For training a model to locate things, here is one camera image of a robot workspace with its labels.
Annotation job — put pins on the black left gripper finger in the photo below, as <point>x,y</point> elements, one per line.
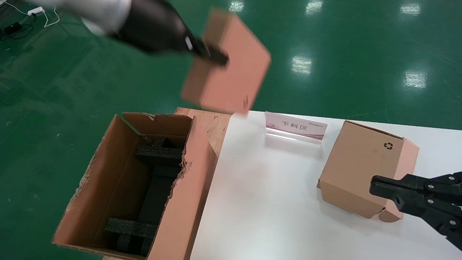
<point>216,57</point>

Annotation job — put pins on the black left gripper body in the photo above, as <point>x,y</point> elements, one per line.
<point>155,25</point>

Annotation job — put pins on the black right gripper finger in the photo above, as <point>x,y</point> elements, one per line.
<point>415,195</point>

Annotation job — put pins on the small plain cardboard box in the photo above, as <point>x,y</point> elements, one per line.
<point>231,79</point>

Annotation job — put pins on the cardboard box with recycling symbol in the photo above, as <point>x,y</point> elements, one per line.
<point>357,169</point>

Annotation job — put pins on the big open cardboard box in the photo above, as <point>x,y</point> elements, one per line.
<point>108,180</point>

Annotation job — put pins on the wooden board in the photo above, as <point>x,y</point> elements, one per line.
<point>216,126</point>

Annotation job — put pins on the acrylic sign with red label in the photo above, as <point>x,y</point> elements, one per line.
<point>296,126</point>

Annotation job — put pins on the black foam block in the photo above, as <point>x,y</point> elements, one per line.
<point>130,231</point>
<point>158,153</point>

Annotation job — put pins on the white power strip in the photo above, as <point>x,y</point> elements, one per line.
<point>36,11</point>

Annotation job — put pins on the black power adapter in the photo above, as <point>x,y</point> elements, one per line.
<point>11,27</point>

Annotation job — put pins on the black foam base pad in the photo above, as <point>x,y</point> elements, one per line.
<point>158,195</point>

